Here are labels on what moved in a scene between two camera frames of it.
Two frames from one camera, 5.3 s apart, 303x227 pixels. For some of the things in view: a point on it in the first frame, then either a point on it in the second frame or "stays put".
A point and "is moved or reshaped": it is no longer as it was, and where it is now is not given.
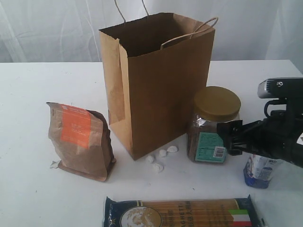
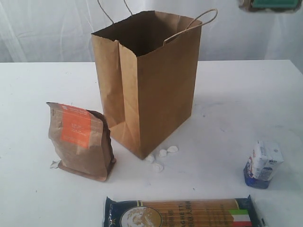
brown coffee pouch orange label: [82, 141] stays put
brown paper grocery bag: [153, 69] is moved or reshaped
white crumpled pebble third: [172, 149] stays put
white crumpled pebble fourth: [157, 168] stays put
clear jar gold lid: [212, 105] → [270, 6]
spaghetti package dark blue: [225, 212] stays put
